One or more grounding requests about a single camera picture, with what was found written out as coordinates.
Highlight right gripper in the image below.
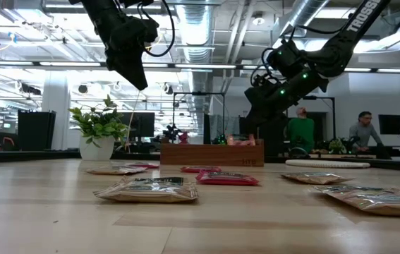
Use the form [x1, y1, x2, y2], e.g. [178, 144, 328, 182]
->
[244, 68, 330, 137]

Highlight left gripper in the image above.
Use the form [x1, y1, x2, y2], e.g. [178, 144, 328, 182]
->
[104, 26, 149, 90]

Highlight orange tea packet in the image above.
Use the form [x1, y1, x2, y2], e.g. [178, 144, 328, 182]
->
[226, 133, 257, 147]

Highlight beige tea packet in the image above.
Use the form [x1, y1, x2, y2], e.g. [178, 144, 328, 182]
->
[280, 172, 354, 186]
[313, 185, 400, 218]
[85, 165, 149, 176]
[92, 175, 200, 204]

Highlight wooden tea box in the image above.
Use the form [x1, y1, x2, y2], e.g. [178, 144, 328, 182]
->
[159, 138, 265, 168]

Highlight person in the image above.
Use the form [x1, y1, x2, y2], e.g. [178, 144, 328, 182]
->
[286, 107, 316, 155]
[348, 111, 384, 153]

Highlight black computer monitor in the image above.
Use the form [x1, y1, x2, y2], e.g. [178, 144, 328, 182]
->
[377, 114, 400, 135]
[119, 111, 156, 139]

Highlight LED light strip bar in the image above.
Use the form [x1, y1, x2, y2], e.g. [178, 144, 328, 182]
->
[0, 59, 400, 74]

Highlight round woven placemat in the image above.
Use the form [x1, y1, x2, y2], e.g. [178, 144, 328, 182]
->
[285, 159, 371, 169]

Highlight small potted plant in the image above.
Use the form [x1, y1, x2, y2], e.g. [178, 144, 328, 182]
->
[328, 138, 347, 155]

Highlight potted green plant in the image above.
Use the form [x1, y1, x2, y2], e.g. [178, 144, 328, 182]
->
[68, 94, 130, 162]

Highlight black cabinet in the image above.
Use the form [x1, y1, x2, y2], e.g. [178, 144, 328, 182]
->
[17, 110, 57, 152]

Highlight black office chair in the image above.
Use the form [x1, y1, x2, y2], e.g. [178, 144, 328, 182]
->
[0, 131, 20, 152]

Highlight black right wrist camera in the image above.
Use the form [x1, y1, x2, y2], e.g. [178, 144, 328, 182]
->
[252, 75, 274, 96]

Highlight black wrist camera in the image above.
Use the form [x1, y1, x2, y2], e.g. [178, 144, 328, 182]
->
[252, 75, 274, 96]
[138, 16, 161, 44]

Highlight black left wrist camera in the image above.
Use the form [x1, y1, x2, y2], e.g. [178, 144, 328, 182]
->
[138, 16, 161, 44]

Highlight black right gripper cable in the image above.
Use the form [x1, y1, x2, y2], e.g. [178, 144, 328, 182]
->
[250, 47, 285, 89]

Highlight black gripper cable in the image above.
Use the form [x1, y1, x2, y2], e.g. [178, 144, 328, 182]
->
[142, 0, 176, 59]
[250, 47, 285, 89]

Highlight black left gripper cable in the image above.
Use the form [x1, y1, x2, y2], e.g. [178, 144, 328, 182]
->
[142, 0, 176, 59]

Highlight black frame stand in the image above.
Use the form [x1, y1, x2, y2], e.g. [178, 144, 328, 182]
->
[171, 90, 226, 142]
[303, 95, 337, 142]

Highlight black table frame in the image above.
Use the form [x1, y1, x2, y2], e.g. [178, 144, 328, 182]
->
[0, 150, 400, 174]

